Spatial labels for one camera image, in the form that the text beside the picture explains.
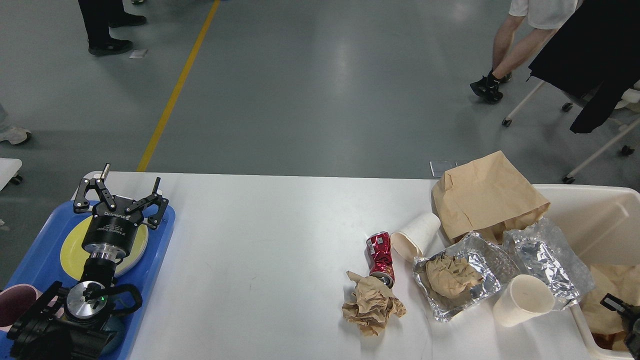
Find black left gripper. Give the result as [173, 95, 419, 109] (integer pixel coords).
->
[72, 163, 170, 261]

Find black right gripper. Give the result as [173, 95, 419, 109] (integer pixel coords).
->
[599, 292, 640, 354]

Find brown paper bag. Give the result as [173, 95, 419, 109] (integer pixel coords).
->
[580, 263, 640, 352]
[431, 151, 551, 245]

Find yellow plastic plate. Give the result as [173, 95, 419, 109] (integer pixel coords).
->
[60, 218, 150, 281]

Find pink ribbed mug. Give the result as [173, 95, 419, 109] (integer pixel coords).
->
[0, 284, 65, 333]

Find dark teal mug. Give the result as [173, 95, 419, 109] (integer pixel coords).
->
[100, 316, 126, 356]

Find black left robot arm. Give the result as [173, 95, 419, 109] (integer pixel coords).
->
[7, 164, 169, 360]

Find pink round plate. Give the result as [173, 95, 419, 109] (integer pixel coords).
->
[114, 224, 149, 278]

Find beige plastic bin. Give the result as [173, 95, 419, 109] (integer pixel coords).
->
[524, 184, 640, 360]

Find white paper cup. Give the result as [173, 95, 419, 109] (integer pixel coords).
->
[390, 212, 441, 263]
[493, 275, 556, 327]

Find crumpled aluminium foil sheet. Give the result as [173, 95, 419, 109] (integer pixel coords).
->
[502, 218, 595, 312]

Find blue plastic tray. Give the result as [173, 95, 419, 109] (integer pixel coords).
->
[7, 201, 176, 360]

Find white table corner left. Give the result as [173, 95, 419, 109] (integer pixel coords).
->
[0, 157, 23, 191]

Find white shoe left edge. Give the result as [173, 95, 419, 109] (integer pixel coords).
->
[0, 124, 32, 146]

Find aluminium foil tray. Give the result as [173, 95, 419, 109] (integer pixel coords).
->
[413, 231, 521, 322]

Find crumpled paper ball in foil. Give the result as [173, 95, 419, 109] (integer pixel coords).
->
[425, 254, 484, 299]

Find walking person's legs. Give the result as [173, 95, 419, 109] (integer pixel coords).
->
[78, 0, 147, 57]

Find clear plastic piece on floor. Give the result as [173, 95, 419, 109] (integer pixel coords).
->
[429, 160, 464, 179]

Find crumpled brown paper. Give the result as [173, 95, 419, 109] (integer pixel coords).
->
[342, 271, 407, 337]

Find crushed red soda can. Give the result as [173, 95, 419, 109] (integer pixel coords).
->
[365, 231, 395, 289]

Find black jacket on chair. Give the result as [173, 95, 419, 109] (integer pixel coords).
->
[529, 0, 640, 133]

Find person in white shorts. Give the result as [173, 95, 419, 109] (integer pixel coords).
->
[470, 0, 579, 105]

